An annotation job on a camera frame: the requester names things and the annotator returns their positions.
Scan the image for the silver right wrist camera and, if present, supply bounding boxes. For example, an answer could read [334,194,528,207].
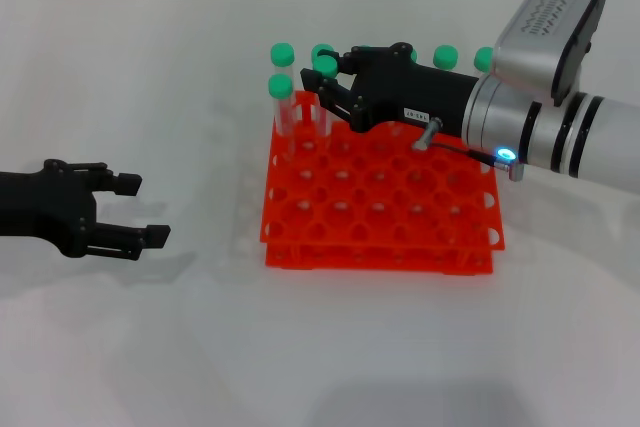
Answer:
[491,0,610,109]

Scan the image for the orange test tube rack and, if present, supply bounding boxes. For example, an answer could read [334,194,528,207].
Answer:
[259,89,506,277]

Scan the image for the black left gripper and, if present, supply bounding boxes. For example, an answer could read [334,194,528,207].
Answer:
[0,159,173,263]

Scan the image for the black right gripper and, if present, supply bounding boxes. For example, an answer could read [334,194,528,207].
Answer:
[298,41,481,139]

